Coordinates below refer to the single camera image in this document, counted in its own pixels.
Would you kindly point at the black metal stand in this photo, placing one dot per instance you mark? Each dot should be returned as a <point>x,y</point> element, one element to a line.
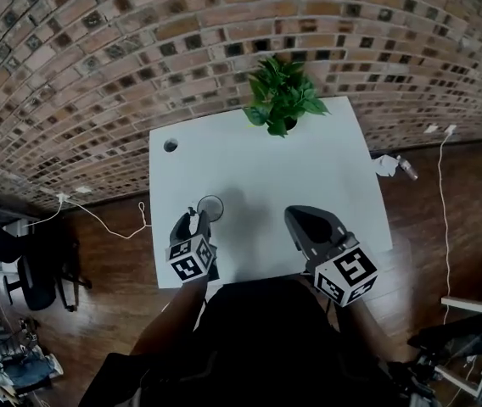
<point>453,341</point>

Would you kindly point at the person's black clothing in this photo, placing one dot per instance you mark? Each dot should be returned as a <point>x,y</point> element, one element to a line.
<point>258,346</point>

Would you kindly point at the person's right forearm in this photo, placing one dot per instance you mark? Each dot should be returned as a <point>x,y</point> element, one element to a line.
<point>360,333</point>

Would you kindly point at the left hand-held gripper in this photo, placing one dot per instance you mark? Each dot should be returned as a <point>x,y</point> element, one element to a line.
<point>190,261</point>

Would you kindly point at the small brown object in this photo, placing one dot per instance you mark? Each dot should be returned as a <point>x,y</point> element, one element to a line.
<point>192,224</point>

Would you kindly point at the black office chair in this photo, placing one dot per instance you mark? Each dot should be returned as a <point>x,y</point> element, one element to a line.
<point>33,261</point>

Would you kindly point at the white side table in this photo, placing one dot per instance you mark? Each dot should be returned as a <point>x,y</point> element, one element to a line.
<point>474,305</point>

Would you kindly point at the black camera gear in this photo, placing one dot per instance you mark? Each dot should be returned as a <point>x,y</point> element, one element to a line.
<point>24,333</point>

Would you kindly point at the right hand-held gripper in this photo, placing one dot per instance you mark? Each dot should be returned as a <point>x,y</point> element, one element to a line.
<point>343,269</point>

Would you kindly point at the green potted plant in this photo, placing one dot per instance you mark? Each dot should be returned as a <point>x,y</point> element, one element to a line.
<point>281,93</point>

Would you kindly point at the person's left forearm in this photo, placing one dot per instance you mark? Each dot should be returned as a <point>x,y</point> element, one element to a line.
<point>173,316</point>

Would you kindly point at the white charger plug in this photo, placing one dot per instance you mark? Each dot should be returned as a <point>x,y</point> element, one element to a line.
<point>450,129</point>

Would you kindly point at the crumpled white paper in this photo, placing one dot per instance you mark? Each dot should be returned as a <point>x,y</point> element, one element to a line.
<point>384,165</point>

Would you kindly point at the brown bottle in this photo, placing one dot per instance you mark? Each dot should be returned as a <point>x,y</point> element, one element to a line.
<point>407,168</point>

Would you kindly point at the white cup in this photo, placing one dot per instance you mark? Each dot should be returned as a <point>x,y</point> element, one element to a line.
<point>210,207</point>

